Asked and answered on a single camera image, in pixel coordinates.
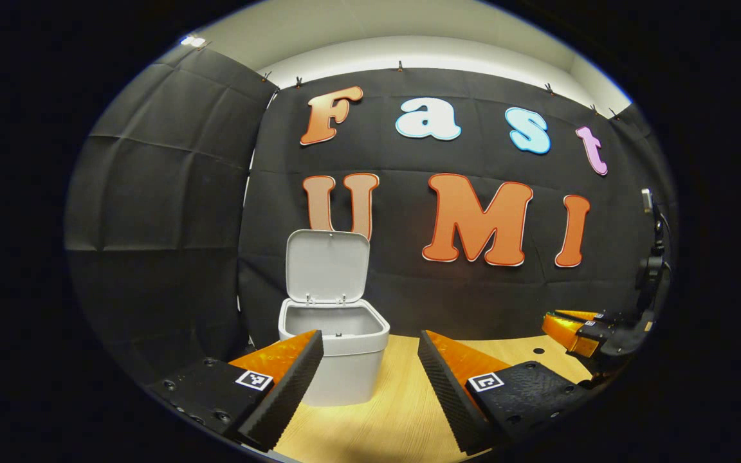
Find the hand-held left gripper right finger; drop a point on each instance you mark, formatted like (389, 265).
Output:
(448, 392)

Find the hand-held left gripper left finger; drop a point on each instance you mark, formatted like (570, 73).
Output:
(293, 392)

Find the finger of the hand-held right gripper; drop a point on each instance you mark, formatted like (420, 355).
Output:
(592, 316)
(595, 333)

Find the white desktop garbage bin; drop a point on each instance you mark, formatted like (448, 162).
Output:
(345, 373)

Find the wooden desktop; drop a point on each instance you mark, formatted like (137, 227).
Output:
(396, 418)

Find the black backdrop cloth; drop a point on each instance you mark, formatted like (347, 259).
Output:
(152, 193)

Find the row of small cloth clips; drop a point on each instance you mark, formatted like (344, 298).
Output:
(400, 65)

